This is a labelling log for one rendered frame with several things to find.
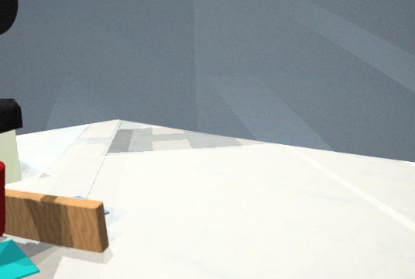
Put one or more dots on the brown wooden block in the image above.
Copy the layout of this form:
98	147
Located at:
62	221

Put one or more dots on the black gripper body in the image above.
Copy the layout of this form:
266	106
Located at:
10	115

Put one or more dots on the red cup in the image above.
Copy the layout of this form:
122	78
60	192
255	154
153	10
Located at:
2	198

